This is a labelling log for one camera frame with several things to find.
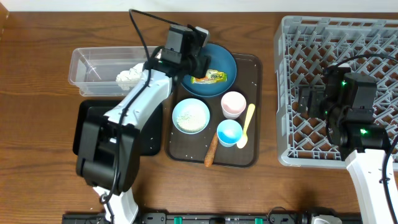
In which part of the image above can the black tray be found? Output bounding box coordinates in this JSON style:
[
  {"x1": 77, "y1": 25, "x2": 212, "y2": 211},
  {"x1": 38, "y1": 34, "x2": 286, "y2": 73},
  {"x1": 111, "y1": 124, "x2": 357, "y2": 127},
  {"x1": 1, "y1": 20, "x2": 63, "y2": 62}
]
[{"x1": 73, "y1": 99, "x2": 163, "y2": 156}]

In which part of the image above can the yellow snack wrapper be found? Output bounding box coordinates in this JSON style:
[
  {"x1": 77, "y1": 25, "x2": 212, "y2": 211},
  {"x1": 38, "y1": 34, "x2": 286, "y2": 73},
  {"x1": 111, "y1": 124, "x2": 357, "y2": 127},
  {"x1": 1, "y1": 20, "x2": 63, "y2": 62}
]
[{"x1": 190, "y1": 69, "x2": 228, "y2": 84}]

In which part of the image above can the dark brown serving tray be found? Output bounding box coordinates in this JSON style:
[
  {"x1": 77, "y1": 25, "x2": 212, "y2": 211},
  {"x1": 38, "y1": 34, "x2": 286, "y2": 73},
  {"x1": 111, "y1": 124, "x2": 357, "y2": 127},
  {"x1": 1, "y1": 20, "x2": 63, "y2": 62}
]
[{"x1": 165, "y1": 54, "x2": 262, "y2": 168}]

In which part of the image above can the light blue bowl with rice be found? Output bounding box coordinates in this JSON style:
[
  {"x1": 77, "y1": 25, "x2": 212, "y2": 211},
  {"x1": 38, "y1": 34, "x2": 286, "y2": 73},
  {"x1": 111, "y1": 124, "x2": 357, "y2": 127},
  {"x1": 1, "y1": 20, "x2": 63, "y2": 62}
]
[{"x1": 172, "y1": 98, "x2": 210, "y2": 134}]

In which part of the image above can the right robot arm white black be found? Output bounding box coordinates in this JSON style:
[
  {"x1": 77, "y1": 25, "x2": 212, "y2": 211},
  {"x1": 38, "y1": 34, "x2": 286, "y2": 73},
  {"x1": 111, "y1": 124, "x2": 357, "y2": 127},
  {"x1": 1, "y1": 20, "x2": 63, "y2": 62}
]
[{"x1": 298, "y1": 65, "x2": 397, "y2": 223}]

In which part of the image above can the dark blue plate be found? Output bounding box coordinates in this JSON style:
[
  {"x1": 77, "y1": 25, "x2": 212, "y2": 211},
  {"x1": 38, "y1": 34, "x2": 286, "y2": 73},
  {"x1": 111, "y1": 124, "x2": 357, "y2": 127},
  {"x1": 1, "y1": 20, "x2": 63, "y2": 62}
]
[{"x1": 182, "y1": 44, "x2": 237, "y2": 97}]

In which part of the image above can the yellow plastic spoon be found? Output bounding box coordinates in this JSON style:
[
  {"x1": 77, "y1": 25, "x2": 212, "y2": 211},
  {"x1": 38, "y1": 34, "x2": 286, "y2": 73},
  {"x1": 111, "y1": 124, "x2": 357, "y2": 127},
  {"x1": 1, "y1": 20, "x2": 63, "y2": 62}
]
[{"x1": 236, "y1": 103, "x2": 256, "y2": 149}]

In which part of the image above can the white tissue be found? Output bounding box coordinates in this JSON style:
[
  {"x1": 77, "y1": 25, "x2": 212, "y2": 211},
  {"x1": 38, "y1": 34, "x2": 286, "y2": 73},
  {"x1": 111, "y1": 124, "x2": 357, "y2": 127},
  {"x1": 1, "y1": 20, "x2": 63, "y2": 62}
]
[{"x1": 116, "y1": 63, "x2": 144, "y2": 91}]

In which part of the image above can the blue cup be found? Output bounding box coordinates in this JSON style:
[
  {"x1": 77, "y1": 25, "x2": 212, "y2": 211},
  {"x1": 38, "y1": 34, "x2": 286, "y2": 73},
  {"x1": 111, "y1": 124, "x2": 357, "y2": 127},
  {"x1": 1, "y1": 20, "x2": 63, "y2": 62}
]
[{"x1": 216, "y1": 119, "x2": 243, "y2": 147}]

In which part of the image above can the orange carrot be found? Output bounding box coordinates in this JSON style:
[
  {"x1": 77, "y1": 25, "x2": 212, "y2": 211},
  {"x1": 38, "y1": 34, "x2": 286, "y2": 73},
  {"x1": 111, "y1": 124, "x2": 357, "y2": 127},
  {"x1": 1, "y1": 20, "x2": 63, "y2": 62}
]
[{"x1": 204, "y1": 133, "x2": 218, "y2": 167}]

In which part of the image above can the grey dishwasher rack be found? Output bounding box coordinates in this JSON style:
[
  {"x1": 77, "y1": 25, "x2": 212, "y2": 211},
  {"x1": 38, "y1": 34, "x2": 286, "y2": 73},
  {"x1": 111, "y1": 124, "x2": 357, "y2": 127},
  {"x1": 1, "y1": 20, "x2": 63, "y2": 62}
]
[{"x1": 274, "y1": 16, "x2": 397, "y2": 169}]

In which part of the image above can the clear plastic waste bin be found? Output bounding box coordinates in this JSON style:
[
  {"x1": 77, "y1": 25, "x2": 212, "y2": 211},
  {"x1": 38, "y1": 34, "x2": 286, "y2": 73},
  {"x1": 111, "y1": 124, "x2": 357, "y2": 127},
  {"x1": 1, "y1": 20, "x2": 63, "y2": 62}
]
[{"x1": 68, "y1": 47, "x2": 147, "y2": 96}]

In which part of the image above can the pink cup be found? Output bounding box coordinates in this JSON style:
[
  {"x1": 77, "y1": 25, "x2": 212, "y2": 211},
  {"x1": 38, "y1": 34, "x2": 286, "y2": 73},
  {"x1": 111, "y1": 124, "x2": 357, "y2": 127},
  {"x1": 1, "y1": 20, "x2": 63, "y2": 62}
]
[{"x1": 221, "y1": 91, "x2": 246, "y2": 119}]

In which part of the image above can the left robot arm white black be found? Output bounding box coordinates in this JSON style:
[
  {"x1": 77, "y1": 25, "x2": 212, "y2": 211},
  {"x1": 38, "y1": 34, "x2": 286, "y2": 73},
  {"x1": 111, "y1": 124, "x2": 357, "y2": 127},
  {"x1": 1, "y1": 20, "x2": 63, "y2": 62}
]
[{"x1": 74, "y1": 52, "x2": 211, "y2": 223}]

